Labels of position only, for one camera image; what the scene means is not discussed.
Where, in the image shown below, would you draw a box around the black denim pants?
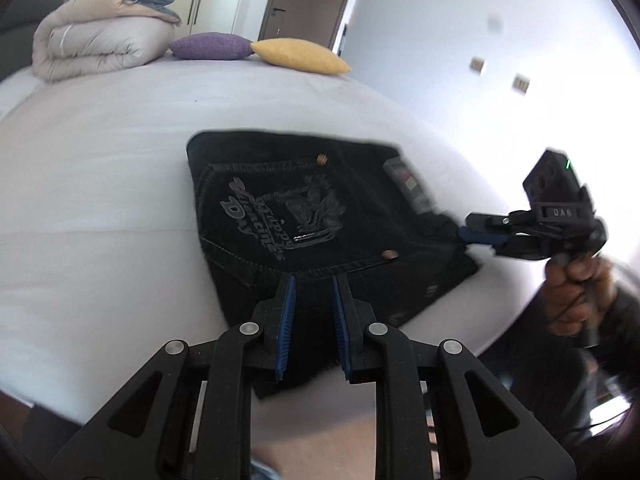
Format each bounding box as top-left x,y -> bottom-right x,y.
186,130 -> 478,399

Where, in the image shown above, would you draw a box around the person's right hand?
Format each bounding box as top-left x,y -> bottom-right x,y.
541,255 -> 618,337

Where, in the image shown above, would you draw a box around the yellow cushion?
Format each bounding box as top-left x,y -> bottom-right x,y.
250,38 -> 352,75

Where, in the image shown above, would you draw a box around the purple cushion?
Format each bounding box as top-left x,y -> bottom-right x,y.
169,32 -> 254,61

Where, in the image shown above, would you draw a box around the folded beige white duvet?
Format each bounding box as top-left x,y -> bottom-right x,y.
32,0 -> 181,82

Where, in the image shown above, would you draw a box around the dark grey sofa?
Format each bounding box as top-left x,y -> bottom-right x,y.
0,0 -> 68,80

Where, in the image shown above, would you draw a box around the lower grey wall socket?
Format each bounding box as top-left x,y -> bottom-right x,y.
512,75 -> 530,94

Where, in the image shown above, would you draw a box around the grey wall socket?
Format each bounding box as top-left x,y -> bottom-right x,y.
512,75 -> 530,94
470,56 -> 485,74

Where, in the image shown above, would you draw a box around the upper grey wall socket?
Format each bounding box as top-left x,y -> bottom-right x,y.
470,56 -> 485,74

